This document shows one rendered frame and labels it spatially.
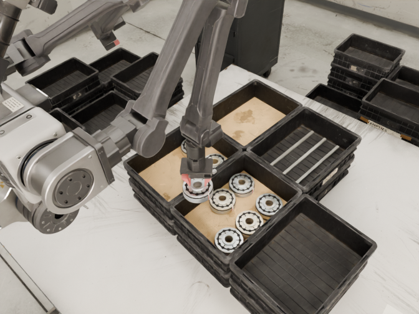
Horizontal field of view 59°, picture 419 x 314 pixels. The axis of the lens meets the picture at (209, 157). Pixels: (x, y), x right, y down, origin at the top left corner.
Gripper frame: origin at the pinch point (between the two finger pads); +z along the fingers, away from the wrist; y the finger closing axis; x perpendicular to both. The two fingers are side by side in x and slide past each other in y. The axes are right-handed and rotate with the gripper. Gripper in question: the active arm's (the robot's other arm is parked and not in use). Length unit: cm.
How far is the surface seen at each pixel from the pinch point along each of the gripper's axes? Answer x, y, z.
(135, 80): -137, 55, 55
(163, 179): -19.9, 16.6, 22.4
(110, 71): -165, 82, 66
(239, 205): -7.4, -15.1, 22.0
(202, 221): 0.0, -1.0, 22.4
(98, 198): -19, 47, 36
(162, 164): -28.5, 18.1, 22.3
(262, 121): -56, -27, 21
